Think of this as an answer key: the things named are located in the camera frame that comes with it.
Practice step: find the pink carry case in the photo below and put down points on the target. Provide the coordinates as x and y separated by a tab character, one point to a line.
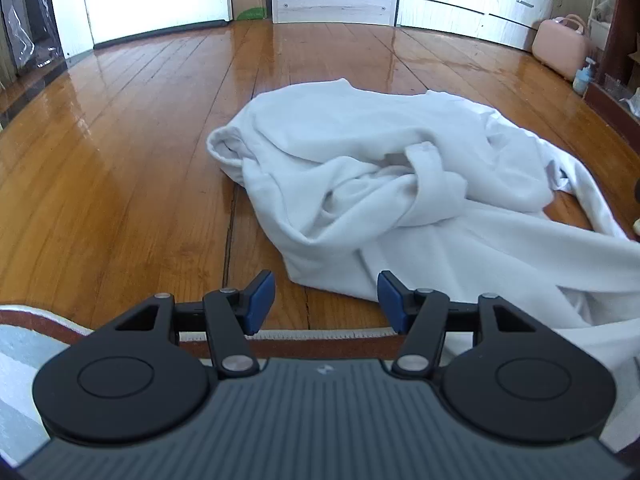
561	47

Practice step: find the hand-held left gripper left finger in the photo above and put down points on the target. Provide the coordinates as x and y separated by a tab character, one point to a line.
260	300

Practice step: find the green object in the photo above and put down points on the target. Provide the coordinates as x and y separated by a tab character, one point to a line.
250	13

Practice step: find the blue pump bottle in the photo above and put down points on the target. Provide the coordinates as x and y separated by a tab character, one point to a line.
583	79

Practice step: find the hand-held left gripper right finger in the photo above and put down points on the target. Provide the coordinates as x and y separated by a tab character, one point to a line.
392	300

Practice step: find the white long-sleeve sweatshirt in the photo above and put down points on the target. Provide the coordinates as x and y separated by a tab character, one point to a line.
410	195

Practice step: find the dark wooden shelf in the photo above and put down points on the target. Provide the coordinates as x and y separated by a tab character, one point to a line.
620	35

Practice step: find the striped red grey rug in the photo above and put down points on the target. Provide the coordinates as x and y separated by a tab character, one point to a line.
45	340

